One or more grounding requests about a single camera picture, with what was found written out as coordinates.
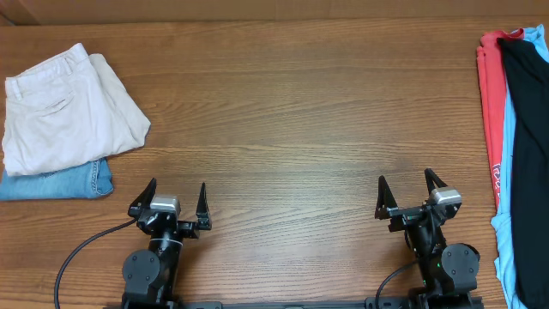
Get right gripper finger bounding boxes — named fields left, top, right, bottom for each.
left=375, top=176, right=399, bottom=215
left=424, top=168, right=448, bottom=194

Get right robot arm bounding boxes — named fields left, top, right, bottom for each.
left=365, top=168, right=484, bottom=309

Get red t-shirt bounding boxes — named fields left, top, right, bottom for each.
left=476, top=28, right=524, bottom=208

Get beige folded trousers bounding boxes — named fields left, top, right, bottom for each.
left=2, top=43, right=151, bottom=176

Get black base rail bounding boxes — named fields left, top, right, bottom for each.
left=103, top=297, right=485, bottom=309

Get black t-shirt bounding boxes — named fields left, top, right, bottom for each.
left=498, top=39, right=548, bottom=308

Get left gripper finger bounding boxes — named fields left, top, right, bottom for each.
left=130, top=178, right=157, bottom=210
left=196, top=183, right=211, bottom=226

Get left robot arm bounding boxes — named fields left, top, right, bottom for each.
left=121, top=179, right=212, bottom=308

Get light blue t-shirt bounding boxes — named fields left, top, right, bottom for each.
left=492, top=25, right=548, bottom=308

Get blue folded jeans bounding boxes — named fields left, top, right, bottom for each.
left=1, top=159, right=114, bottom=201

